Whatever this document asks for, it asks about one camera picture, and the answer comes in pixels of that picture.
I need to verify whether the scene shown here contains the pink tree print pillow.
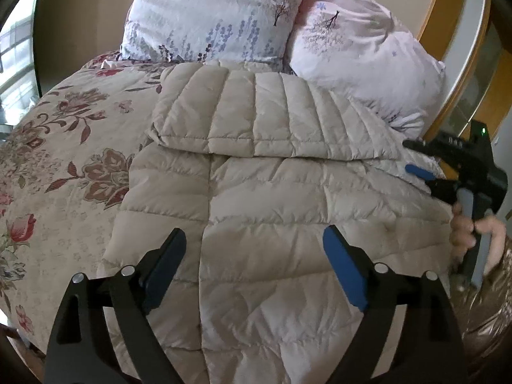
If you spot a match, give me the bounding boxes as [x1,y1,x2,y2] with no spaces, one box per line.
[287,0,447,139]

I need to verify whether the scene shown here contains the window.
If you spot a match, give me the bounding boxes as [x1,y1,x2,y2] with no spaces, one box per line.
[0,0,43,129]

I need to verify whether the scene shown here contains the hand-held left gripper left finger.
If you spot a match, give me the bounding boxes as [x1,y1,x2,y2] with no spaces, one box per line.
[44,228,187,384]

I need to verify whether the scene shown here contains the beige quilted down jacket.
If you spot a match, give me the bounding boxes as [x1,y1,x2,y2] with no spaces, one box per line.
[102,61,454,384]

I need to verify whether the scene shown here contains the wooden frame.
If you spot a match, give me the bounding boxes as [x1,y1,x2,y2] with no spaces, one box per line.
[418,0,505,142]

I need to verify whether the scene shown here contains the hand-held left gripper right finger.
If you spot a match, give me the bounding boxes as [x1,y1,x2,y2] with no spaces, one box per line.
[323,225,468,384]

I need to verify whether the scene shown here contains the floral quilt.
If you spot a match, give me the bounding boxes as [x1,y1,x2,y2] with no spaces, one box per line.
[0,50,180,355]

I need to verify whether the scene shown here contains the person's right forearm brown sleeve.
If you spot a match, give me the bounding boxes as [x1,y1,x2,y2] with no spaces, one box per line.
[450,234,512,384]

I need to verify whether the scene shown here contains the lavender print pillow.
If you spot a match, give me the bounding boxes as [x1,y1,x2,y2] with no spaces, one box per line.
[120,0,313,72]

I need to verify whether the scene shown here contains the person's right hand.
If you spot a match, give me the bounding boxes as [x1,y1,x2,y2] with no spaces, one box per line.
[449,203,505,265]

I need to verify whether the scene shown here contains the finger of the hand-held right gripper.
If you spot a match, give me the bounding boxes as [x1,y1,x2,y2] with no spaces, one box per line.
[402,139,443,157]
[405,163,454,203]

